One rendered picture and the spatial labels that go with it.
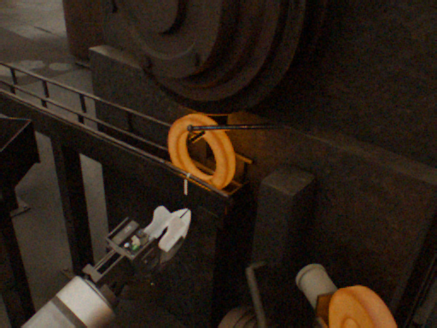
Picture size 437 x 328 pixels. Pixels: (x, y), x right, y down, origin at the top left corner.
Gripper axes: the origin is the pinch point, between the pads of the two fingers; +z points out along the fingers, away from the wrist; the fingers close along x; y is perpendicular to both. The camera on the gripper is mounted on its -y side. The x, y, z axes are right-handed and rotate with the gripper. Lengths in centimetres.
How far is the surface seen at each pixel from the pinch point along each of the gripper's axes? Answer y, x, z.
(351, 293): 1.3, -31.8, 3.7
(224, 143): 0.1, 6.5, 19.3
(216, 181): -8.8, 6.9, 15.2
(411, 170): 3.5, -29.3, 29.3
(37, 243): -76, 94, -12
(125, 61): 4, 46, 27
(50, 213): -80, 107, 1
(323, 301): -5.3, -27.6, 3.1
